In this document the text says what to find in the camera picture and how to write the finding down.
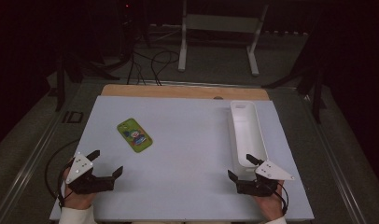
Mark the black tripod stand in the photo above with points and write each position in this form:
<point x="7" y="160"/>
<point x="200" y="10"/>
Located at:
<point x="316" y="99"/>
<point x="60" y="84"/>

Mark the green cartoon phone case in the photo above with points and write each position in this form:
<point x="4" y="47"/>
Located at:
<point x="134" y="135"/>

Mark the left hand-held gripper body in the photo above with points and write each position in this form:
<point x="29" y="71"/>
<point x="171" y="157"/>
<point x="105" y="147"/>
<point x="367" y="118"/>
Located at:
<point x="85" y="183"/>

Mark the metal floor rail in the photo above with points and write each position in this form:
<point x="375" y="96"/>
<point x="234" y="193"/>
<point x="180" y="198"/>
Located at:
<point x="337" y="168"/>
<point x="25" y="168"/>

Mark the white plastic tray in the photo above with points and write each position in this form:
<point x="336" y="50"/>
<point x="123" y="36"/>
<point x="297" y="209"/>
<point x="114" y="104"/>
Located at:
<point x="246" y="133"/>

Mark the white table cover board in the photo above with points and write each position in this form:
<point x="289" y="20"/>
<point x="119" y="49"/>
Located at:
<point x="184" y="155"/>

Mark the white metal stand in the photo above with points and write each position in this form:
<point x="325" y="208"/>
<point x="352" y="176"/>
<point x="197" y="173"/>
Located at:
<point x="221" y="23"/>

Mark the person's right hand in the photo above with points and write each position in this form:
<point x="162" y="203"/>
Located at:
<point x="270" y="205"/>

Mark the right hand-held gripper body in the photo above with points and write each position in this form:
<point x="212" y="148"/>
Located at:
<point x="262" y="186"/>

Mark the wooden board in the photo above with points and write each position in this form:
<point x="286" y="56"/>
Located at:
<point x="178" y="91"/>

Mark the person's left hand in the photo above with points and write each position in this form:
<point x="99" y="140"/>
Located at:
<point x="77" y="200"/>

